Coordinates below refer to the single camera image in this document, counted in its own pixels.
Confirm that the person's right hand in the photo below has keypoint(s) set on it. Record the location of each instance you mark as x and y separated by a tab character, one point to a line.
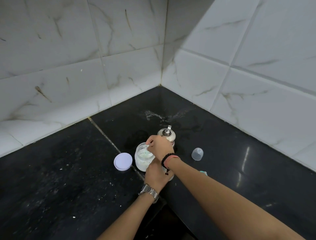
161	147

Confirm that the person's left hand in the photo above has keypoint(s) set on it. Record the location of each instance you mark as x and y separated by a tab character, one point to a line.
155	176

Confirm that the person's left fingers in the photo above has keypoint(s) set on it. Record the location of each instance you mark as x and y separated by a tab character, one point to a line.
151	165

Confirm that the person's right fingers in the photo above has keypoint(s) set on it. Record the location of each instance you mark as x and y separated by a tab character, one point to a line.
150	141

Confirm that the white powder scoop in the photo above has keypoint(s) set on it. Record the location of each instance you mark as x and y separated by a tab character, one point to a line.
148	146

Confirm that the person's left forearm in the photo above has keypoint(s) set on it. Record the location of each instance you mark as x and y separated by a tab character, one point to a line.
128	218

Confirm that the person's right forearm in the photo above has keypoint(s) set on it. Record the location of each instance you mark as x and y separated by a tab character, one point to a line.
222	200

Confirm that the glass jar of white powder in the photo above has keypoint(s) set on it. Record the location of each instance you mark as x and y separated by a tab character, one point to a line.
142	160

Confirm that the steel kettle with lid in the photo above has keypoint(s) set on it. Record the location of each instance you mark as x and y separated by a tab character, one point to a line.
169	134

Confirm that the silver metal wristwatch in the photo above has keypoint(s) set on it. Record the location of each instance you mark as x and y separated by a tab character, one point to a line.
149	191

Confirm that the round white jar lid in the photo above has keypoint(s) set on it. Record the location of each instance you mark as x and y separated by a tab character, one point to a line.
123	161

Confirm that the clear plastic bottle cap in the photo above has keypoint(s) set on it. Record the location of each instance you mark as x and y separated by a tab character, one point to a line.
197	154

